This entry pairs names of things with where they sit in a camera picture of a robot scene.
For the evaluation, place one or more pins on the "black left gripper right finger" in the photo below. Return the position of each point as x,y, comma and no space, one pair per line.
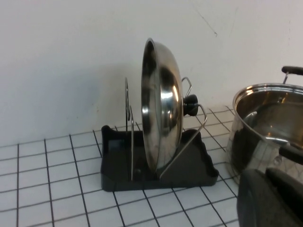
288,183

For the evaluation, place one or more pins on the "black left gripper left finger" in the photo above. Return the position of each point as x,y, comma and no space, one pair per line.
260,205

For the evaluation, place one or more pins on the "steel pot lid black knob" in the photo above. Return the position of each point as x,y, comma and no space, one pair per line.
165,106

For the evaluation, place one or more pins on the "white black-grid tablecloth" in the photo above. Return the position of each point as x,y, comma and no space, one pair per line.
59,189

